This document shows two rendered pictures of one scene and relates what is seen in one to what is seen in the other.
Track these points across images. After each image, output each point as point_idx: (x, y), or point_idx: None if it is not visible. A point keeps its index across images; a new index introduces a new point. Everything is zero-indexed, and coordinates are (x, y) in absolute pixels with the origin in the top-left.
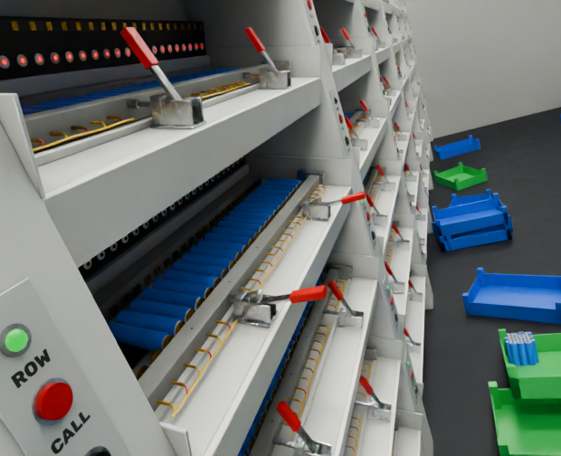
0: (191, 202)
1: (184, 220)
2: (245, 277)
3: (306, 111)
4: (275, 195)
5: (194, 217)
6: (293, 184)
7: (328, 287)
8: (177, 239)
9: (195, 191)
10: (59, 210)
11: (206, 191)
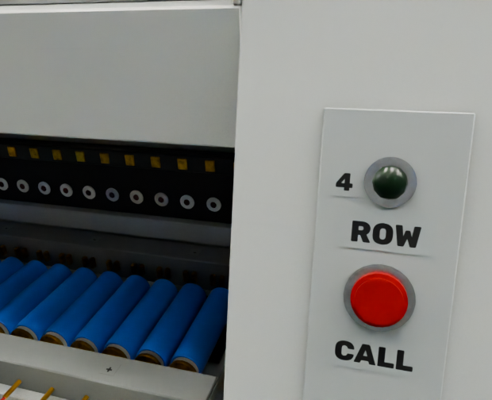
0: (17, 199)
1: None
2: None
3: (5, 126)
4: (67, 310)
5: None
6: (149, 341)
7: None
8: None
9: (26, 188)
10: None
11: (67, 205)
